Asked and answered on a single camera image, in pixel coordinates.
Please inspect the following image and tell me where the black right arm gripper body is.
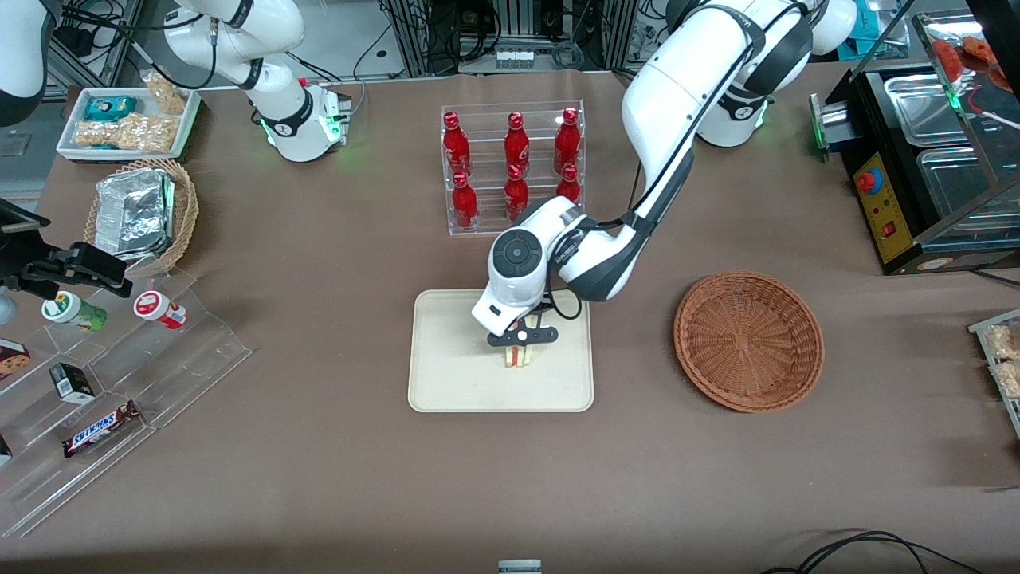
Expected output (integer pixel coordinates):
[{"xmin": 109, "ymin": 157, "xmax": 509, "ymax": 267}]
[{"xmin": 0, "ymin": 238, "xmax": 73, "ymax": 296}]

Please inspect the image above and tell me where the cream plastic tray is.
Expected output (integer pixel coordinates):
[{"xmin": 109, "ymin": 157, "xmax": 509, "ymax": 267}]
[{"xmin": 408, "ymin": 289, "xmax": 595, "ymax": 413}]

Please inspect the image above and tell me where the oval wicker basket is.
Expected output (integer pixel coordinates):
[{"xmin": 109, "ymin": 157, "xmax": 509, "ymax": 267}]
[{"xmin": 84, "ymin": 158, "xmax": 200, "ymax": 273}]

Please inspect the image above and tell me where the white snack tray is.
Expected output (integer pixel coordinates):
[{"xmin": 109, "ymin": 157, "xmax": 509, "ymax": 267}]
[{"xmin": 57, "ymin": 86, "xmax": 202, "ymax": 163}]

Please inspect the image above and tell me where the round brown wicker basket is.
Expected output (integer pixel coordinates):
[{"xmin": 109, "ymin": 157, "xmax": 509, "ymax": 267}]
[{"xmin": 673, "ymin": 271, "xmax": 825, "ymax": 413}]

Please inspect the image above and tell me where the grey snack tray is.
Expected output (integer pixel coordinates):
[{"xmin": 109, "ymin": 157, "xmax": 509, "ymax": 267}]
[{"xmin": 968, "ymin": 309, "xmax": 1020, "ymax": 439}]

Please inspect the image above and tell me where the green and white cup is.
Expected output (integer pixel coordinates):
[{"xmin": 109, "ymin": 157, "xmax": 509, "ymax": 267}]
[{"xmin": 41, "ymin": 291, "xmax": 108, "ymax": 333}]

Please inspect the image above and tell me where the silver foil package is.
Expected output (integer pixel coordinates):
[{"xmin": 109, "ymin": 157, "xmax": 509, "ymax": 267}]
[{"xmin": 94, "ymin": 169, "xmax": 176, "ymax": 261}]

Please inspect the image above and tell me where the red and white cup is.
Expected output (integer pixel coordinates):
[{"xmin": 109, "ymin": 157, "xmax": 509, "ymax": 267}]
[{"xmin": 133, "ymin": 291, "xmax": 189, "ymax": 331}]

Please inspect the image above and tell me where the cookie box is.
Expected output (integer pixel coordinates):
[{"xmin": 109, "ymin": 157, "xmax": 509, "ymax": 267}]
[{"xmin": 0, "ymin": 339, "xmax": 33, "ymax": 382}]

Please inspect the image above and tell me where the small black box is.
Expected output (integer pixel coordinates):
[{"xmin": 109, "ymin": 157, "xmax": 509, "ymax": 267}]
[{"xmin": 49, "ymin": 363, "xmax": 96, "ymax": 405}]

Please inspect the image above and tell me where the clear acrylic step shelf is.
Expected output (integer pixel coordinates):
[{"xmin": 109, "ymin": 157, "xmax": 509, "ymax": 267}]
[{"xmin": 0, "ymin": 267, "xmax": 253, "ymax": 540}]

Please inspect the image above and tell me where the bagged peanut snack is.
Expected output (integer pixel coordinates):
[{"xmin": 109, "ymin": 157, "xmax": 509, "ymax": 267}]
[
  {"xmin": 142, "ymin": 72, "xmax": 189, "ymax": 117},
  {"xmin": 73, "ymin": 113, "xmax": 176, "ymax": 153}
]

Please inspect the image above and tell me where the snickers chocolate bar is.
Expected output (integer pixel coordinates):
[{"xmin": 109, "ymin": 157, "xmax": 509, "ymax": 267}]
[{"xmin": 62, "ymin": 400, "xmax": 143, "ymax": 459}]

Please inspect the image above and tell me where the teal snack packet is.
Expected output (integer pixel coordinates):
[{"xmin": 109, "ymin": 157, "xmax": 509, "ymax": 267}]
[{"xmin": 84, "ymin": 96, "xmax": 138, "ymax": 122}]

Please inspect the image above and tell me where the clear acrylic bottle rack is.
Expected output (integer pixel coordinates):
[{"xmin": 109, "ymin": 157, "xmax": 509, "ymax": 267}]
[{"xmin": 441, "ymin": 100, "xmax": 587, "ymax": 237}]

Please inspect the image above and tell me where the aluminium equipment rack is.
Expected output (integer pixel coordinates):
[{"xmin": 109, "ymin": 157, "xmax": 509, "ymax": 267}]
[{"xmin": 382, "ymin": 0, "xmax": 662, "ymax": 77}]

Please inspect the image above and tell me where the silver metal drawer front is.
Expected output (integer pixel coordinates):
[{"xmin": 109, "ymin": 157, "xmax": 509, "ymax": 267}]
[{"xmin": 809, "ymin": 94, "xmax": 850, "ymax": 160}]

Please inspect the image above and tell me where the black food warmer cabinet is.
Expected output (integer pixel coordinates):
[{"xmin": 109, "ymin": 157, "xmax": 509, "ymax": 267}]
[{"xmin": 845, "ymin": 12, "xmax": 1020, "ymax": 277}]

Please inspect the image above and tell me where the steel warmer pan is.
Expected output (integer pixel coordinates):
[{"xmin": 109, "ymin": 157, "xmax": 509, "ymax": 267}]
[
  {"xmin": 916, "ymin": 147, "xmax": 1020, "ymax": 234},
  {"xmin": 885, "ymin": 73, "xmax": 970, "ymax": 149}
]

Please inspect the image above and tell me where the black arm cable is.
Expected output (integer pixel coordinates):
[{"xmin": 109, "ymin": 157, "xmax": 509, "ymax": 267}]
[{"xmin": 542, "ymin": 0, "xmax": 822, "ymax": 321}]

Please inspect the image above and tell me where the black floor cable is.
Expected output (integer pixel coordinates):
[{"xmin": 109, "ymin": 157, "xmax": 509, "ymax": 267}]
[{"xmin": 761, "ymin": 529, "xmax": 986, "ymax": 574}]

